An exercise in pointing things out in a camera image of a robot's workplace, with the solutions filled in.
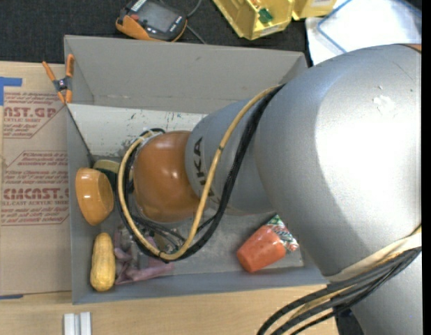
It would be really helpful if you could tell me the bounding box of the purple rubber toy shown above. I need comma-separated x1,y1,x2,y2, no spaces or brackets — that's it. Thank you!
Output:
112,230,176,286

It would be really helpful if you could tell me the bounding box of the yellow toy squash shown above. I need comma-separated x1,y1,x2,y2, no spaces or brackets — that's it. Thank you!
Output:
89,232,117,292

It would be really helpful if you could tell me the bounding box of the orange bowl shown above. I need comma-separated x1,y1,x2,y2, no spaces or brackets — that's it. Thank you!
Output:
75,167,115,227

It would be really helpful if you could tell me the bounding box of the pale yellow and green sponge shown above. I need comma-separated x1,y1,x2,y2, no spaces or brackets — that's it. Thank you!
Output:
93,158,122,185

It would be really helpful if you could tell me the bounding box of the colourful printed packet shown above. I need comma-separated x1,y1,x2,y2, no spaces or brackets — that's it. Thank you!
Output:
266,214,301,253

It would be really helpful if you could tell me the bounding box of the brown cardboard board, red print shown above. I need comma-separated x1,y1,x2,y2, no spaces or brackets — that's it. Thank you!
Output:
0,60,74,297

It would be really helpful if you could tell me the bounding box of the grey metal bin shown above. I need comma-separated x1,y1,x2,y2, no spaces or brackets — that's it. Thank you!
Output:
63,35,331,305

